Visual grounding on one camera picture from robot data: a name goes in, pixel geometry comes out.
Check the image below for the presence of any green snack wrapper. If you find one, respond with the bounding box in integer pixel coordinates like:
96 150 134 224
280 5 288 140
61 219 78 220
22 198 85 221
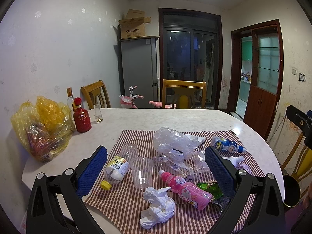
197 181 230 212

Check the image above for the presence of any dark sliding glass door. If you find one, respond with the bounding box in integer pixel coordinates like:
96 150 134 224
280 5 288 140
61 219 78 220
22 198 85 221
158 8 223 109

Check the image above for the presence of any pink kids bicycle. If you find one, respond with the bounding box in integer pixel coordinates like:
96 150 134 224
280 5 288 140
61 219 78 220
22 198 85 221
118 85 176 109

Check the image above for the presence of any wall sticker notice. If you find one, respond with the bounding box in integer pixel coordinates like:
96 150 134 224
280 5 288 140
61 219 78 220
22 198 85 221
299 73 306 82

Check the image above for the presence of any white tissue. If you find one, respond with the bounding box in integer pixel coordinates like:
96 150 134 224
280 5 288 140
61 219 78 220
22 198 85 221
140 187 176 229

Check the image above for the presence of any yellow plastic bag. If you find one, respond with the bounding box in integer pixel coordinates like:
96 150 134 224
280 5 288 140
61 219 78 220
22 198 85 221
11 96 75 163

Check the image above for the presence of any Galanz cardboard box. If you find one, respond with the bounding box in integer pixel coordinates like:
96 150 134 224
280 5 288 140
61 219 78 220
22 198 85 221
118 9 151 39

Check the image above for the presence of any clear plastic cup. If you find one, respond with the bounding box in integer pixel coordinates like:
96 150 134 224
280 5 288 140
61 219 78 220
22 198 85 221
129 157 154 190

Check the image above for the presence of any red striped cloth mat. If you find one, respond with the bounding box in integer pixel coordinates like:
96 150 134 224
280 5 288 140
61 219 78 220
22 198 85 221
86 130 264 233

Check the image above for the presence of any white wall switch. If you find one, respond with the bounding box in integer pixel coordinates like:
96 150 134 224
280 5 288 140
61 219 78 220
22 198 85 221
291 67 297 75

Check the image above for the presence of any right wooden chair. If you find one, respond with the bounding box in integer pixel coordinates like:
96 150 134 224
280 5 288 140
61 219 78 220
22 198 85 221
281 133 311 182

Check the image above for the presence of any blue white drink bottle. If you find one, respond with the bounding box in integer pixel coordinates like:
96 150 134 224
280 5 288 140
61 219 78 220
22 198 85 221
212 136 246 154

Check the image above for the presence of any left wooden chair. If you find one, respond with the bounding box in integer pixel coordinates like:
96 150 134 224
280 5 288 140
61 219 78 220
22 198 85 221
80 80 112 109

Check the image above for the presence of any black gold trash bin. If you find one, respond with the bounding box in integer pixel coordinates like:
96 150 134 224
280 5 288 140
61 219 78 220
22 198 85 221
283 174 301 211

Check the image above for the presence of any middle wooden chair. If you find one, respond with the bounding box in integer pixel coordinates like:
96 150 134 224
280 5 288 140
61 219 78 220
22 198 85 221
161 79 207 109

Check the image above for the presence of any clear printed plastic bag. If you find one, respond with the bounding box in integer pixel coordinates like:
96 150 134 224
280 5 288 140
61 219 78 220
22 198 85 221
153 151 214 183

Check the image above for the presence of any clear bottle with cork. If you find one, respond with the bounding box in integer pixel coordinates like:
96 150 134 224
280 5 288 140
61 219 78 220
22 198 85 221
67 87 74 113

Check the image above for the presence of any purple snack wrapper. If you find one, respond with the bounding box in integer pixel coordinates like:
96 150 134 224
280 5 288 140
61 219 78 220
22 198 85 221
223 156 252 175

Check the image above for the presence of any grey refrigerator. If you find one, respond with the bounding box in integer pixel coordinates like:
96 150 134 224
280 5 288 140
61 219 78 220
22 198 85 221
121 36 159 108

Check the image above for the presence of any wooden chair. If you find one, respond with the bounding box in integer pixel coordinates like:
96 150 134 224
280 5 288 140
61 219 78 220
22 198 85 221
281 133 311 182
80 80 112 109
161 79 207 109

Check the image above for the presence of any pink drink bottle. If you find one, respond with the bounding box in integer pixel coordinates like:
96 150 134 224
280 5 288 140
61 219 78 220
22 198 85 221
158 170 213 210

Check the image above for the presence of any clear bottle yellow cap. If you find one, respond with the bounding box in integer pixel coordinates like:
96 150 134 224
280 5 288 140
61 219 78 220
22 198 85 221
100 143 138 191

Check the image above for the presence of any brown wooden kitchen door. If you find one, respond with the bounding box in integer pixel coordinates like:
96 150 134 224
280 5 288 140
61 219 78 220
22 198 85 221
243 19 284 139

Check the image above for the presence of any small clear glass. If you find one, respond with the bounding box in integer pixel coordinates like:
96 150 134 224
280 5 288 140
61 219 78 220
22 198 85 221
94 104 103 123

